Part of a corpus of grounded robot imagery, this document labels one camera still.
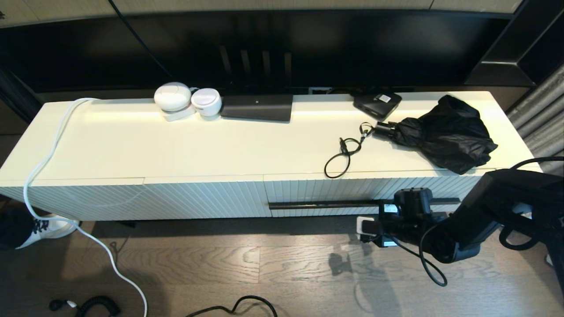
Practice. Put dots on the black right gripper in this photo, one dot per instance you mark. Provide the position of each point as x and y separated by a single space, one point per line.
405 229

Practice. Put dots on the white fluted drawer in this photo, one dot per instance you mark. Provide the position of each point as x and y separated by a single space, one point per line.
330 187

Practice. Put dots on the black umbrella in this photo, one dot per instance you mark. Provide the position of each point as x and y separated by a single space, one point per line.
445 132

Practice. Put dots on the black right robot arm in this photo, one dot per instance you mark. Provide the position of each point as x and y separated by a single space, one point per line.
506 198

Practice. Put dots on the white long TV cabinet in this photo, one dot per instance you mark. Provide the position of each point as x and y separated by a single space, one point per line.
176 145

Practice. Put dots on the black set-top box white label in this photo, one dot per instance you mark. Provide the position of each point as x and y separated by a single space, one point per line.
374 107

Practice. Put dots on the black flat router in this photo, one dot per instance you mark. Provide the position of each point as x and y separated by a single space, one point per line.
257 108

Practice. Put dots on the black television screen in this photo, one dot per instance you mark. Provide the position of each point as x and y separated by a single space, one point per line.
352 44

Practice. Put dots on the small white round device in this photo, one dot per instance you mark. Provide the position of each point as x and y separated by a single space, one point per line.
207 102

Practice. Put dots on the white flat device base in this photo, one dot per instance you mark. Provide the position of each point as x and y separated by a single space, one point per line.
178 116

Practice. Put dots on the large white round device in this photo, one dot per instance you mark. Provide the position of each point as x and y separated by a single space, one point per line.
172 97

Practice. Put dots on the white sneaker black laces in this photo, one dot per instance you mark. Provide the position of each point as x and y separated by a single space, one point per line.
53 229

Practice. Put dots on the dark trouser leg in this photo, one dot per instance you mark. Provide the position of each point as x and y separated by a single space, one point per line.
13 229

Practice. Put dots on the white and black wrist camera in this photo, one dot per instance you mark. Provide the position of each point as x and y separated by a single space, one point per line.
370 228

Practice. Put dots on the black wall shelf unit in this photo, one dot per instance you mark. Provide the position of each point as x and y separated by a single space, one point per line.
528 44

